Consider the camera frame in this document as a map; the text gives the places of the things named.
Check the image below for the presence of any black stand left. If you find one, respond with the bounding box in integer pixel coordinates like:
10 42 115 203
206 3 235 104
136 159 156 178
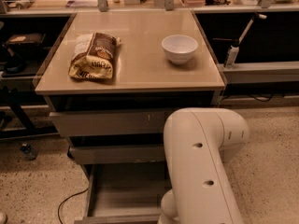
1 43 26 74

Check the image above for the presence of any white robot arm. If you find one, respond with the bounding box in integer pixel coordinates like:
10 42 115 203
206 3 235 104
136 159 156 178
157 108 249 224

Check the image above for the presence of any grey drawer cabinet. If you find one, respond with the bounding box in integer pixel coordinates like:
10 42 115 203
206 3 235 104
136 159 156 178
35 10 226 173

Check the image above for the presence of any grey top drawer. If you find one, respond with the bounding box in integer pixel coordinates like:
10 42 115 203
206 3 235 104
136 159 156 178
50 109 174 136

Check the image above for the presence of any brown yellow snack bag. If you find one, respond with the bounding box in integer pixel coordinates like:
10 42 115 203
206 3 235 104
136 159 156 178
68 33 121 79

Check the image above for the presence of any black floor cable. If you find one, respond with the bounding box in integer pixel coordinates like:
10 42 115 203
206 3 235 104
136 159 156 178
57 187 90 224

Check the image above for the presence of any grey bottom drawer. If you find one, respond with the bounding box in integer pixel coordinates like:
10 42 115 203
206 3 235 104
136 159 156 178
74 162 171 224

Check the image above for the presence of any white ceramic bowl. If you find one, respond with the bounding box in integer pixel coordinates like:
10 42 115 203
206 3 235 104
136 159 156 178
162 35 198 64

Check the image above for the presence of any grey drawer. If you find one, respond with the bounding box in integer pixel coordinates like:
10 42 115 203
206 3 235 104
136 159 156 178
74 162 171 224
69 145 164 164
50 109 174 136

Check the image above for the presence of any grey middle drawer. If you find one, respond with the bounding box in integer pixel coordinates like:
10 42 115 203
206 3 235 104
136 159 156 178
69 145 164 164

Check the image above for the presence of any small blue floor object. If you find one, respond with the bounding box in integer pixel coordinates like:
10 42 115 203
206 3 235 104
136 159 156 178
20 143 37 161

